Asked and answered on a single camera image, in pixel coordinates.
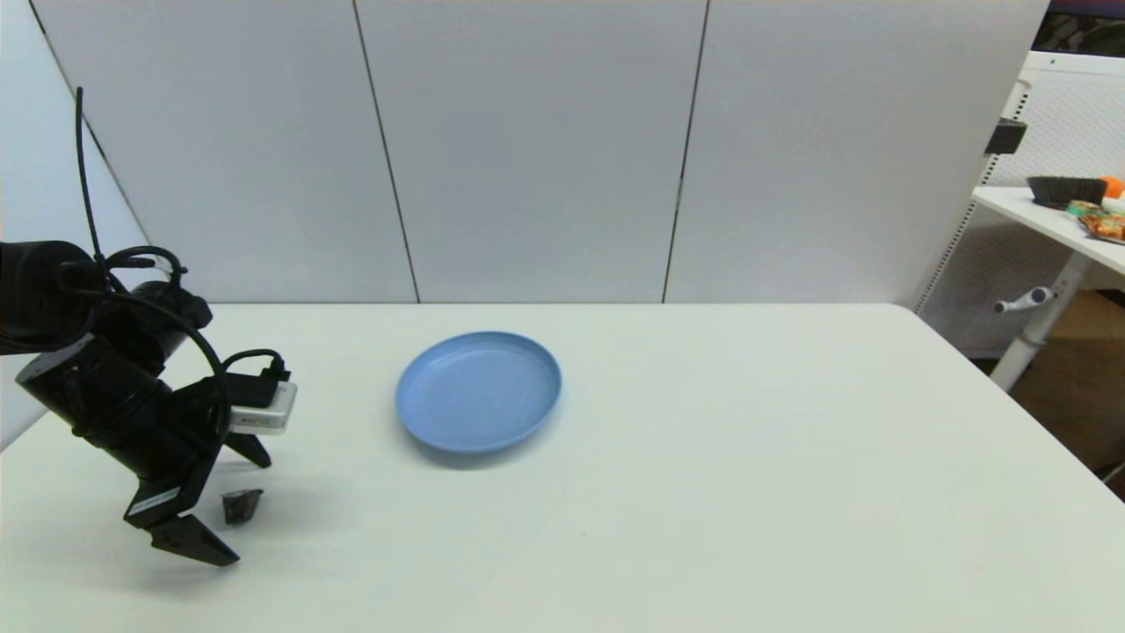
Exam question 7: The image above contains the black clamp box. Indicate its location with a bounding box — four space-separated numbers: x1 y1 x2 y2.
983 121 1026 158

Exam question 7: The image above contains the white pegboard panel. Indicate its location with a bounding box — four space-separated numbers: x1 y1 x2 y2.
914 53 1125 360

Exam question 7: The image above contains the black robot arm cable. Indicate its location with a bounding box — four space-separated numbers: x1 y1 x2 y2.
76 86 291 440

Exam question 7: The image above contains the orange snack packet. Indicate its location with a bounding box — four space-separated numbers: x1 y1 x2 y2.
1079 214 1125 245

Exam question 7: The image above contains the white side table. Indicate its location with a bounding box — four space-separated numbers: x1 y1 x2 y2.
971 187 1125 393

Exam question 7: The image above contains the dark coffee capsule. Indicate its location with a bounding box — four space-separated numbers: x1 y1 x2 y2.
222 489 265 525

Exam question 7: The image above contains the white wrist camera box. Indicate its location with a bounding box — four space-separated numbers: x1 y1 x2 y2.
229 381 298 437

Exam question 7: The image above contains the blue round plate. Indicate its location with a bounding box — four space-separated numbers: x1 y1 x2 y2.
396 331 563 455

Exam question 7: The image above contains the black ribbed basket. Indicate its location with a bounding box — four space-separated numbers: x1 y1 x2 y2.
1026 177 1107 211

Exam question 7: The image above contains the white table crank handle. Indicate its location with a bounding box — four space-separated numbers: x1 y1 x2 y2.
993 287 1054 316

